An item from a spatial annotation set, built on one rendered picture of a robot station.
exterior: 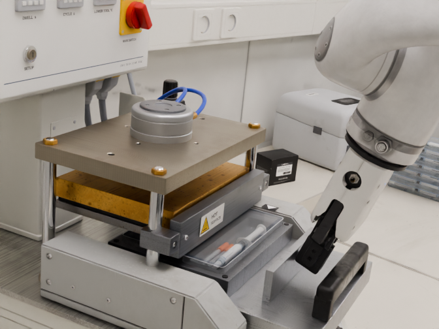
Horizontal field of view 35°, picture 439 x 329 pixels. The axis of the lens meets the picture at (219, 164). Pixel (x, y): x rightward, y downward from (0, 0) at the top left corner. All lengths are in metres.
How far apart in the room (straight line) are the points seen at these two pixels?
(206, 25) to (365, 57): 0.97
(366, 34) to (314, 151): 1.22
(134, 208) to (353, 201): 0.25
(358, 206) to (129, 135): 0.30
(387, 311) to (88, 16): 0.73
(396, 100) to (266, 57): 1.21
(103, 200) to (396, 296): 0.69
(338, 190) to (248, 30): 1.03
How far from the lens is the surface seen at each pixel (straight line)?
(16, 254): 0.97
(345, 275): 0.81
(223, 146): 0.86
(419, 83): 0.71
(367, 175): 0.74
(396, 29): 0.63
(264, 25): 1.79
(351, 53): 0.66
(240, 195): 0.90
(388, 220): 1.70
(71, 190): 0.86
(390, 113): 0.73
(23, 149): 0.97
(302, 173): 1.79
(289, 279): 0.85
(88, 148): 0.82
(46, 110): 0.95
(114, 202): 0.83
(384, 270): 1.44
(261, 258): 0.87
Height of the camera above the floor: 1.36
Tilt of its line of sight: 19 degrees down
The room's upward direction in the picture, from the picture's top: 6 degrees clockwise
